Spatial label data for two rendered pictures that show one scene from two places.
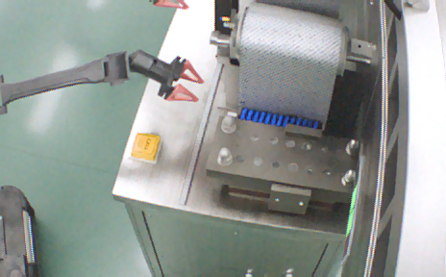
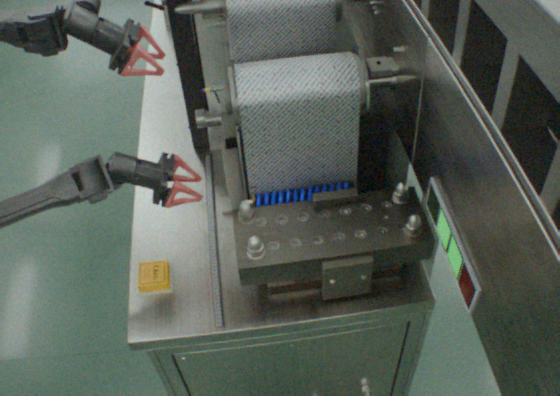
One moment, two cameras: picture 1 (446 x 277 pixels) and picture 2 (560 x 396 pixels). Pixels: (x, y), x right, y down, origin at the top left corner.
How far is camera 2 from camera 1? 0.43 m
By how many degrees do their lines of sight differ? 16
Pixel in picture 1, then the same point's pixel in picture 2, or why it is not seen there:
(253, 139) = (280, 222)
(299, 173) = (349, 241)
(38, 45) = not seen: outside the picture
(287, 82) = (302, 139)
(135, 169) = (149, 305)
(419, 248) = not seen: outside the picture
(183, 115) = (186, 232)
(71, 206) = not seen: outside the picture
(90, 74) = (60, 191)
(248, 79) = (255, 151)
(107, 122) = (94, 300)
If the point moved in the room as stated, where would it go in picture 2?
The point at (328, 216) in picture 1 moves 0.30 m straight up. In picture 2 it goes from (398, 287) to (415, 189)
